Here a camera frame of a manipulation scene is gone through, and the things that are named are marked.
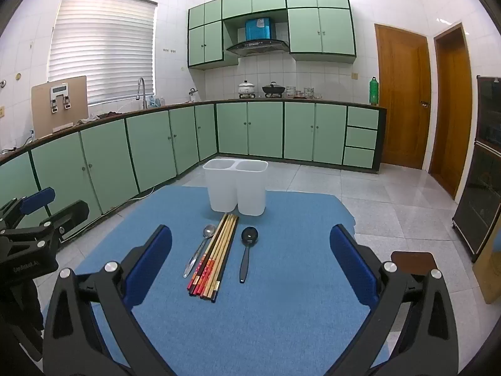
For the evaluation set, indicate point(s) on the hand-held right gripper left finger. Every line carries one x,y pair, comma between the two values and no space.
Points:
156,256

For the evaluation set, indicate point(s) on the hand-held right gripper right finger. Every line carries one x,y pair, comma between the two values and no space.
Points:
352,266

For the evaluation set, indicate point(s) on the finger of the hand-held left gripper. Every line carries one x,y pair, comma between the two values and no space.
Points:
37,200
70,213

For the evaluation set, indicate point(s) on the metal spoon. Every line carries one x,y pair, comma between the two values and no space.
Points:
209,231

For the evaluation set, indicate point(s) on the bundle of chopsticks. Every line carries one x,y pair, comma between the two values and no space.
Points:
219,243

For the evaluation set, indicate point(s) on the black spoon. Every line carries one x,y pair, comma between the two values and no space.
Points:
249,235

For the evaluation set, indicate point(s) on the white double utensil holder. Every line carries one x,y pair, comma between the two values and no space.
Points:
250,192

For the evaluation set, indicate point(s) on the blue table mat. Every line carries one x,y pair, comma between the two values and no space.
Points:
293,282

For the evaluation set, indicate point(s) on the brown stool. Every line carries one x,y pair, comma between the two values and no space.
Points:
413,259

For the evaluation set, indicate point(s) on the brown board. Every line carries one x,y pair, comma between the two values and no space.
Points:
41,105

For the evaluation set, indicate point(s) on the white clamp device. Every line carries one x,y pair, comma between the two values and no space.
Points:
59,92

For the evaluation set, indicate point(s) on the cardboard box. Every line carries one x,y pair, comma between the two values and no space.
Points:
489,270

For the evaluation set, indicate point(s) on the metal faucet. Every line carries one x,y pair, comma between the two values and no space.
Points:
141,86

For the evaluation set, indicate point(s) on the black glass cabinet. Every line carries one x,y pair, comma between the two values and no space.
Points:
481,180

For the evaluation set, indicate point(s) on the green base cabinets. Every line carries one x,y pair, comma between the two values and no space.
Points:
266,129

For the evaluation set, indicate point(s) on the white window blind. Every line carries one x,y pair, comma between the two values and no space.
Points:
101,47

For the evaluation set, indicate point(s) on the wooden door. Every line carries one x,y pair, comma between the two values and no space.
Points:
401,98
452,109

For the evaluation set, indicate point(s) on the green bottle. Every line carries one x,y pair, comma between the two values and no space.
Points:
373,92

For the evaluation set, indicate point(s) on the white cooking pot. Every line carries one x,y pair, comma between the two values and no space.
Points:
246,88

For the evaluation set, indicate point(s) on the black wok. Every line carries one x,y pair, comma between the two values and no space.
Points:
274,89

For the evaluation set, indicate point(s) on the black range hood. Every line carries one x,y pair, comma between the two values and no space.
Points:
256,47

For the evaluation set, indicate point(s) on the green wall cabinets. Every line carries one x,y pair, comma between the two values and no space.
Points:
321,31

